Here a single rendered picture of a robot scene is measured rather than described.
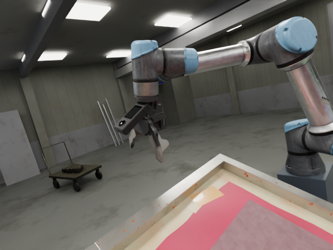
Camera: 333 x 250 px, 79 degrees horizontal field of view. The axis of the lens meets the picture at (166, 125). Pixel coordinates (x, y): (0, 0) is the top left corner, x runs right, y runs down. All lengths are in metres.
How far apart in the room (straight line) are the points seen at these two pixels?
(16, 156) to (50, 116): 1.91
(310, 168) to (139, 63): 0.84
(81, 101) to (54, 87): 1.15
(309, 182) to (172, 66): 0.76
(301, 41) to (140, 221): 0.70
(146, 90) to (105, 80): 9.67
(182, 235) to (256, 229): 0.20
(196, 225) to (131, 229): 0.17
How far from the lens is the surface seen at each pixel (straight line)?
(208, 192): 0.70
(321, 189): 1.07
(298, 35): 0.79
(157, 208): 0.57
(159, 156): 0.62
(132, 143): 0.71
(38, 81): 9.34
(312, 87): 0.85
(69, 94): 9.50
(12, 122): 8.74
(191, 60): 0.61
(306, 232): 0.71
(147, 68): 0.57
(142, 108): 0.59
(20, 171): 8.47
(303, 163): 1.06
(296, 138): 1.02
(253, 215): 0.68
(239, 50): 0.84
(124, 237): 0.52
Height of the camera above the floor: 1.67
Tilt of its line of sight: 8 degrees down
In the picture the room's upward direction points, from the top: 13 degrees counter-clockwise
